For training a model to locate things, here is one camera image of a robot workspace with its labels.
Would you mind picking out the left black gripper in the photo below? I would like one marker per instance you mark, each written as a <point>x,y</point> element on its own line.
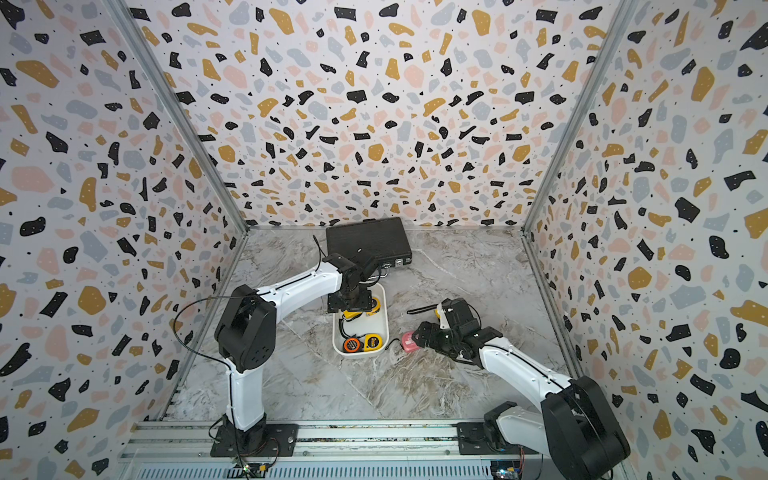
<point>365,305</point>

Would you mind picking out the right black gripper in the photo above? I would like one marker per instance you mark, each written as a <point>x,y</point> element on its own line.
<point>430,341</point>

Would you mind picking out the yellow tape measure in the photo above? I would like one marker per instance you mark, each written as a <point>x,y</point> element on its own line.
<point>437,309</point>
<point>372,342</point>
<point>351,315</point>
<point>375,307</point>

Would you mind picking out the white plastic storage tray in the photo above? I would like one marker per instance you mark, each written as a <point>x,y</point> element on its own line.
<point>362,334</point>

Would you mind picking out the pink tape measure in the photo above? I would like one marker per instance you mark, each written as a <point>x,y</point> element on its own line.
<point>406,343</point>

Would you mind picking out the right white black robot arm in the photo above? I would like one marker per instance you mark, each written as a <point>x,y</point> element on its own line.
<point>573,425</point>

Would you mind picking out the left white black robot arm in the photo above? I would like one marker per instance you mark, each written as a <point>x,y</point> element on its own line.
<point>246,332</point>

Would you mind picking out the orange black tape measure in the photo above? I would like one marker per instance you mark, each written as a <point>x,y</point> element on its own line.
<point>352,345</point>

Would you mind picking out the black hard carrying case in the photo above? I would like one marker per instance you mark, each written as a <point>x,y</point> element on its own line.
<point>384,239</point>

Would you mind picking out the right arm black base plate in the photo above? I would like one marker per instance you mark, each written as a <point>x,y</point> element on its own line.
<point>479,438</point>

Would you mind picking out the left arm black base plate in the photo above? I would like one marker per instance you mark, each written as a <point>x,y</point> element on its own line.
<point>267,440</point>

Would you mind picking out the aluminium front rail frame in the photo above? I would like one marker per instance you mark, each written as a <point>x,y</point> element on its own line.
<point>375,449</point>

